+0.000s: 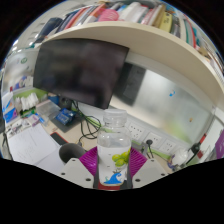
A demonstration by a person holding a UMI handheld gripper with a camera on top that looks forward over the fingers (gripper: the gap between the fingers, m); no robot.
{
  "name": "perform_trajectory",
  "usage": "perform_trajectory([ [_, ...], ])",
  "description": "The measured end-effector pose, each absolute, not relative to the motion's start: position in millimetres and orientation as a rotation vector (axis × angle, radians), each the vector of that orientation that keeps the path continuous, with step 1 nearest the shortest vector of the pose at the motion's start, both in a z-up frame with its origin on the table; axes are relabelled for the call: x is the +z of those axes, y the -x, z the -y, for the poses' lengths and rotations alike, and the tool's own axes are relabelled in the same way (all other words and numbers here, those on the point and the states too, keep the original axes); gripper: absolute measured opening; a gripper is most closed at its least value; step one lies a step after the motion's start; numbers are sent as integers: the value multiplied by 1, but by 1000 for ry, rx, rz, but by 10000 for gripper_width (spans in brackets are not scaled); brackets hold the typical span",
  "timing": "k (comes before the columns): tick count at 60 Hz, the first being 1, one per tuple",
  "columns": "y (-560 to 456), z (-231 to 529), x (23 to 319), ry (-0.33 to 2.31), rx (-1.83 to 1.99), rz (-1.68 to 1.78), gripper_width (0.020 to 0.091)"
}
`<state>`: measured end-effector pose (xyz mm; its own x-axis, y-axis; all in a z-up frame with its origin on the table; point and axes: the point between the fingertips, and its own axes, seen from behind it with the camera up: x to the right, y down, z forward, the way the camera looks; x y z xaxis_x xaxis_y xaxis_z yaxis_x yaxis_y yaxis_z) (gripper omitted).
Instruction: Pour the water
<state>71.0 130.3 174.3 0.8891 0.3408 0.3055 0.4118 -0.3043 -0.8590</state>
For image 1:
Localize flat round red coaster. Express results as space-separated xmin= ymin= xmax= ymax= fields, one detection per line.
xmin=97 ymin=182 xmax=122 ymax=192

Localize colourful cardboard box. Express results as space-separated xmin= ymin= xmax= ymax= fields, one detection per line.
xmin=1 ymin=91 xmax=20 ymax=125

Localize dark square wall panel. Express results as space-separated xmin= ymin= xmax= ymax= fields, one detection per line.
xmin=114 ymin=61 xmax=148 ymax=106

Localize white wall power socket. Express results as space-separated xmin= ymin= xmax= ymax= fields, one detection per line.
xmin=159 ymin=139 xmax=178 ymax=155
xmin=143 ymin=131 xmax=163 ymax=148
xmin=128 ymin=121 xmax=146 ymax=141

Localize handwritten white paper sheet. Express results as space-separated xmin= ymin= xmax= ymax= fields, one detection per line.
xmin=7 ymin=123 xmax=61 ymax=165

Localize blue circuit board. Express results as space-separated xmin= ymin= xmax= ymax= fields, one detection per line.
xmin=54 ymin=108 xmax=77 ymax=126

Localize ceiling light panels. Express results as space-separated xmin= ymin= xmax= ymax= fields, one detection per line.
xmin=11 ymin=31 xmax=40 ymax=48

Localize blank white paper sheet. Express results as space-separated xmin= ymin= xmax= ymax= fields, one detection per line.
xmin=34 ymin=148 xmax=66 ymax=168

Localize clear plastic water bottle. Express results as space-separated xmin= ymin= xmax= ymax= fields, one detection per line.
xmin=96 ymin=108 xmax=133 ymax=187

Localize white round jar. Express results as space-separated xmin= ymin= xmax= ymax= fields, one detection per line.
xmin=171 ymin=148 xmax=190 ymax=167

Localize black cable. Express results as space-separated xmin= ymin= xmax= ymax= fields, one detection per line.
xmin=70 ymin=100 xmax=102 ymax=142

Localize grey plastic cup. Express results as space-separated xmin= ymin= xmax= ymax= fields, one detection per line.
xmin=58 ymin=142 xmax=88 ymax=165

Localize black computer monitor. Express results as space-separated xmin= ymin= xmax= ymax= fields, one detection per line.
xmin=32 ymin=37 xmax=130 ymax=110

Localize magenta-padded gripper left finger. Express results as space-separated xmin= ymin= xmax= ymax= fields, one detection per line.
xmin=59 ymin=146 xmax=100 ymax=190

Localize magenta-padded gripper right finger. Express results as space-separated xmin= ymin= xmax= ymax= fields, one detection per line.
xmin=128 ymin=147 xmax=170 ymax=190

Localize white tissue packets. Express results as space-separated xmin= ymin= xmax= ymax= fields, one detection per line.
xmin=14 ymin=93 xmax=40 ymax=113

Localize dark wine bottle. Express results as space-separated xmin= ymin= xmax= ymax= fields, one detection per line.
xmin=185 ymin=133 xmax=208 ymax=165

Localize clear plastic storage box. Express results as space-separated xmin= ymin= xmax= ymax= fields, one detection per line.
xmin=35 ymin=99 xmax=61 ymax=120

